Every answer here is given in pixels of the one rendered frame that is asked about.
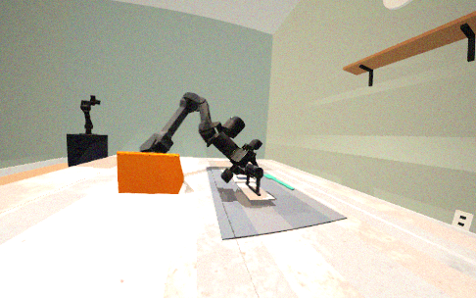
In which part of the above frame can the white tile with blue mark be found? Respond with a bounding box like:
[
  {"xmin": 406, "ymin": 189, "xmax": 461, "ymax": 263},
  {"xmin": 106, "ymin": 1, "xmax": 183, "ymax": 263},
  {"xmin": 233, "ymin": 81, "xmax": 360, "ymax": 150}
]
[{"xmin": 232, "ymin": 175, "xmax": 255, "ymax": 182}]

